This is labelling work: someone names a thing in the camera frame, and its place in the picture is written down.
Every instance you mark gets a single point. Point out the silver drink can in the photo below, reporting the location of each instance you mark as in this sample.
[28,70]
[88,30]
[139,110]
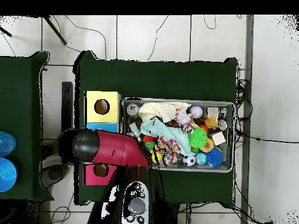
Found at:
[132,109]

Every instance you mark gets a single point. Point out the large blue bowl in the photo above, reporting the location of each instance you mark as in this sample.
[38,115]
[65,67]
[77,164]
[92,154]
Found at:
[7,175]

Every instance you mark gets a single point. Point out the wooden box with three holes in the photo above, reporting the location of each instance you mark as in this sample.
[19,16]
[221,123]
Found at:
[112,112]

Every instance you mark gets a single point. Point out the small blue bowl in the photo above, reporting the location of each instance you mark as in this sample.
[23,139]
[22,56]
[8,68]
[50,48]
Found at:
[7,143]

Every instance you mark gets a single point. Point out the white cloth with colourful dots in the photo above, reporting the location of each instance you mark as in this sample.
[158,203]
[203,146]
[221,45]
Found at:
[185,119]
[169,147]

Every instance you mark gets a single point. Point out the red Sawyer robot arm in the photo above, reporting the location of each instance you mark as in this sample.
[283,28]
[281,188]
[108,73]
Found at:
[116,149]

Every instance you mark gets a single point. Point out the black tripod leg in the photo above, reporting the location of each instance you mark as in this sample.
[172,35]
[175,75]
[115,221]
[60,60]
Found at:
[5,32]
[56,31]

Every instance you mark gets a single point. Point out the soccer ball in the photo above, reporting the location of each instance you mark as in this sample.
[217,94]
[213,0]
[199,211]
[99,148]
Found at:
[189,160]

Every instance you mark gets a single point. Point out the green spiky ball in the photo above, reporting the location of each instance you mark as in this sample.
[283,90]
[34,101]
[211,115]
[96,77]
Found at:
[198,137]

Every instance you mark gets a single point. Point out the cream cloth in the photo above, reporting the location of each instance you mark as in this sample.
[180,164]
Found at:
[158,109]

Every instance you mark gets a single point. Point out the blue spiky ball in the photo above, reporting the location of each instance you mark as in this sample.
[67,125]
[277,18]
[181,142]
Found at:
[215,157]

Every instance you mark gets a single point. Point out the baseball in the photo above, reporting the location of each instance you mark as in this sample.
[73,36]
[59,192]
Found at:
[196,111]

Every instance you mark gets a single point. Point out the mint green cloth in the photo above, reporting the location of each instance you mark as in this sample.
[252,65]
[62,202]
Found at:
[172,135]

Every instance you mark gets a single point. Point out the dark green tablecloth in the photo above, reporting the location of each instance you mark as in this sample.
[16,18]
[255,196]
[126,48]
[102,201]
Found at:
[151,77]
[23,70]

